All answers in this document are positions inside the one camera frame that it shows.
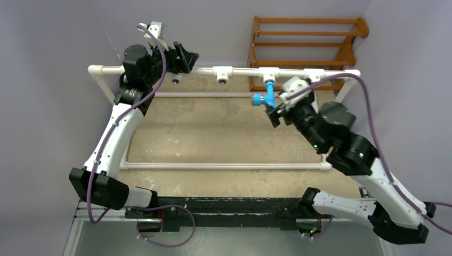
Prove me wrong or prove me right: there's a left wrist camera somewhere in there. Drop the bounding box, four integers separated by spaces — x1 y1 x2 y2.
138 21 168 49

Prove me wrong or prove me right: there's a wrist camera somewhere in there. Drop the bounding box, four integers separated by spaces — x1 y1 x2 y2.
138 21 168 49
278 76 312 111

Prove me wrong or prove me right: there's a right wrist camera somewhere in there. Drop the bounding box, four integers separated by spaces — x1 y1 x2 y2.
278 76 312 111

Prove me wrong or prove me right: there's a blue plastic water faucet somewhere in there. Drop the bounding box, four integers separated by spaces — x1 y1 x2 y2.
251 80 278 108

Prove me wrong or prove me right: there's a wooden rack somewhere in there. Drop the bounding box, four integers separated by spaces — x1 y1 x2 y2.
247 17 369 71

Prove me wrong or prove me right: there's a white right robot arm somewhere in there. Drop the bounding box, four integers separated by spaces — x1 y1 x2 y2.
265 95 436 245

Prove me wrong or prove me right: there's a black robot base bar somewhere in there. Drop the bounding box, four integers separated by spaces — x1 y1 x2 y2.
125 196 329 235

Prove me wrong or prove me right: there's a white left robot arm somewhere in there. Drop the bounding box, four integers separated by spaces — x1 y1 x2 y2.
69 42 199 218

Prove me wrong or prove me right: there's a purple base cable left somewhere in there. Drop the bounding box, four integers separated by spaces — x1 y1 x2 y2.
136 205 196 249

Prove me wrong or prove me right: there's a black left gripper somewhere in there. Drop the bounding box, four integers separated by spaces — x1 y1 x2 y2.
144 42 197 86

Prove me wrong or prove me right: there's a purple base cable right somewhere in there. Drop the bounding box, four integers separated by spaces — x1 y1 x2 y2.
302 217 333 241

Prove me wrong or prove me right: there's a white PVC pipe frame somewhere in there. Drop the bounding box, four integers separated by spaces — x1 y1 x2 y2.
84 66 361 177

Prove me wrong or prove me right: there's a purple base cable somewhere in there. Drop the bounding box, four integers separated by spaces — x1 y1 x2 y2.
136 205 196 249
302 217 333 241

